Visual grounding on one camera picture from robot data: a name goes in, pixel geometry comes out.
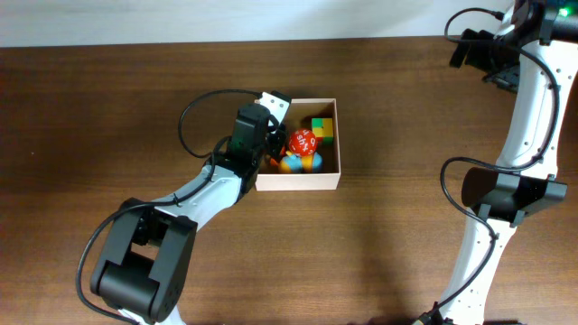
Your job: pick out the orange blue toy duck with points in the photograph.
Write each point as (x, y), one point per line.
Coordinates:
(291, 163)

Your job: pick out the white cardboard box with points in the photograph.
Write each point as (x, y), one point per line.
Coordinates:
(300, 115)

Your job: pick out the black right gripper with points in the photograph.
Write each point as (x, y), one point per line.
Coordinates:
(508, 78)

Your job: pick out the multicolour puzzle cube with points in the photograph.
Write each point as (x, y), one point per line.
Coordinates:
(323, 130)

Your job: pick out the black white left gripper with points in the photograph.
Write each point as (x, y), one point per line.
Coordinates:
(279, 139)

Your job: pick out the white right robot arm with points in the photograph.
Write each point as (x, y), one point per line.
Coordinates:
(533, 55)

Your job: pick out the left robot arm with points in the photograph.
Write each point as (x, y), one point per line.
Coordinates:
(141, 270)

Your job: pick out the red numbered polyhedral die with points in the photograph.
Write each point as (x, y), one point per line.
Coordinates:
(302, 142)

